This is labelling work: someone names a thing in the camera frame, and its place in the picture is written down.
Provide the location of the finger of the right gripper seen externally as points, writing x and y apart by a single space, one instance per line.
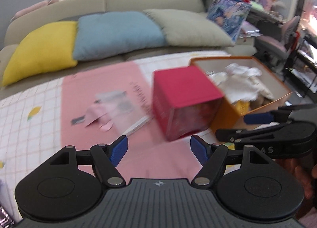
258 118

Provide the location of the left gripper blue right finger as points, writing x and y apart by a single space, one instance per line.
201 149

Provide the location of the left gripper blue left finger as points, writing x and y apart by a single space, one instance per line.
118 149

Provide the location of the brown plush towel toy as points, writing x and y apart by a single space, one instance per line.
259 102

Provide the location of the person's right hand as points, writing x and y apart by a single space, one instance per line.
305 178

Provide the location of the yellow snack bag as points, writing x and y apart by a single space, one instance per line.
242 107

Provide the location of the orange cardboard box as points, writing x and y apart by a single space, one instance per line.
227 117

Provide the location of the clear plastic bag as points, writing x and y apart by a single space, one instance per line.
127 116

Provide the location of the pink folded cloth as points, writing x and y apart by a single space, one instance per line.
98 114

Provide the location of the pink mat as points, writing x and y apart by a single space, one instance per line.
149 154

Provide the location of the red box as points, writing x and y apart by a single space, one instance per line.
184 101

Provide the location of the pink office chair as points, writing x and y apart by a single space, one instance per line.
274 50

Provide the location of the white checked tablecloth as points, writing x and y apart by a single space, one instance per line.
36 123

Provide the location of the blue patterned cushion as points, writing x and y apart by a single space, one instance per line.
229 15

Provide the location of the beige cushion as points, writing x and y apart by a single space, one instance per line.
189 29

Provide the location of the yellow cushion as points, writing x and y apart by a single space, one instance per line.
45 50

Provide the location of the beige sofa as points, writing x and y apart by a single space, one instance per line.
72 10

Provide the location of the pink plush on sofa back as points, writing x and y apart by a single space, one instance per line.
33 8

